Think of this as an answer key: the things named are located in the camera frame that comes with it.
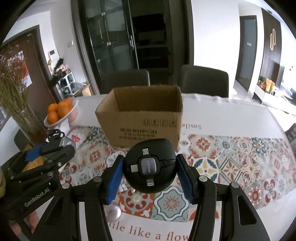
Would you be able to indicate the dark dining chair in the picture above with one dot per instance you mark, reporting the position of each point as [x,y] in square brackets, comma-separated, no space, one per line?
[203,80]
[125,78]

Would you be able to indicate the glass vase dried flowers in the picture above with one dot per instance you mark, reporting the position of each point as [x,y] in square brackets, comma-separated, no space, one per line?
[14,100]

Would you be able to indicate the brown cardboard box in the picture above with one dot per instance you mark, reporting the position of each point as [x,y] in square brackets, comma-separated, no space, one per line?
[129,115]

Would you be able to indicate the black round cable hub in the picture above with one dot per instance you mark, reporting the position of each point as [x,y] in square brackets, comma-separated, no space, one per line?
[150,166]

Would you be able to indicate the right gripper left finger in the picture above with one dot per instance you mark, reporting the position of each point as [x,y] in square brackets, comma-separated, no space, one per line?
[61,219]

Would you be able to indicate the white tv console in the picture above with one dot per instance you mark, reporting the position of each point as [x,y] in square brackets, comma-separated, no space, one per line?
[274,101]

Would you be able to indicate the orange fruit right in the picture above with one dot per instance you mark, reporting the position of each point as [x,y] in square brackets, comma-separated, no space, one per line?
[63,109]

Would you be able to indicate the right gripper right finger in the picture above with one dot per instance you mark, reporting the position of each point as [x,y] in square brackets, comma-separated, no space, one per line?
[239,219]

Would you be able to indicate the black clip gadget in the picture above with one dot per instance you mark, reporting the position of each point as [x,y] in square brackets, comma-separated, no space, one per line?
[57,140]

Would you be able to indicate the brown entrance door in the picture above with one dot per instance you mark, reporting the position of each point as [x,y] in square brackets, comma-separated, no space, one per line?
[27,46]

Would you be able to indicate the white shoe rack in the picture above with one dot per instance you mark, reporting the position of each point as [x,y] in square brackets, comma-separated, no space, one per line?
[65,85]

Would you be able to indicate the woven yellow tissue box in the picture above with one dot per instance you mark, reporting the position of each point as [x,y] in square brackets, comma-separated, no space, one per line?
[30,163]

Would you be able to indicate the dark side chair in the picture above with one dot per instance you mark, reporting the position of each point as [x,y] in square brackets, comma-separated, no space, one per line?
[291,135]

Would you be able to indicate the right dark dining chair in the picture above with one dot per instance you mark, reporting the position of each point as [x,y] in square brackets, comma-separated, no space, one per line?
[203,80]

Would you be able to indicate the orange fruit front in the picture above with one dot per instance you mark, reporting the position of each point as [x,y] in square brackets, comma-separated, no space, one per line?
[52,117]

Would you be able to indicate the left dark dining chair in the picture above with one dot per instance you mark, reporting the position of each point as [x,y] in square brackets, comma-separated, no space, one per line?
[125,78]

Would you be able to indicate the cardboard box on floor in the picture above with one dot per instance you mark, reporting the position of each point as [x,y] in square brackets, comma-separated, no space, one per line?
[86,91]

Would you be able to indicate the silver oval case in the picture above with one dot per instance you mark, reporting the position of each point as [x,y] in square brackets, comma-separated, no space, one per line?
[112,212]

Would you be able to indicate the orange fruit left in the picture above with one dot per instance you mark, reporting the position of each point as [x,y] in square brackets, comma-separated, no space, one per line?
[52,108]

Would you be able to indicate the dark glass cabinet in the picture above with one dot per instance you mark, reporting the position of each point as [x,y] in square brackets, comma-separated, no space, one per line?
[124,35]

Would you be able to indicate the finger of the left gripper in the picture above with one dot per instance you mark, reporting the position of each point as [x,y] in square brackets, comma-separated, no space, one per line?
[14,166]
[35,152]

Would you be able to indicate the red white door poster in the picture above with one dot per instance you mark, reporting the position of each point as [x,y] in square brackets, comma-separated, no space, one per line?
[19,63]

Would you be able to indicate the floral fabric tissue pouch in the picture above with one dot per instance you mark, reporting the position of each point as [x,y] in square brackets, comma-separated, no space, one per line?
[79,134]

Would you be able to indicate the patterned table runner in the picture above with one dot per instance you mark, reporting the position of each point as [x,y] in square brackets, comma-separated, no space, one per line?
[263,167]

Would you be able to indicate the white fruit basket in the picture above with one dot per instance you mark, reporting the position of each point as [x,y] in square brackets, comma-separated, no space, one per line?
[71,117]

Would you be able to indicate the dark wall panel logo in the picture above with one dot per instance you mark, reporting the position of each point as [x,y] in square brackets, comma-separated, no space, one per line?
[272,47]

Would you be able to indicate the person left hand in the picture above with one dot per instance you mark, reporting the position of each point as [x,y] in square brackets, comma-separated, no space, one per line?
[25,228]

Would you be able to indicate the orange fruit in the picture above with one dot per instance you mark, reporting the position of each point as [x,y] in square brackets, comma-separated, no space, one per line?
[52,108]
[63,109]
[52,117]

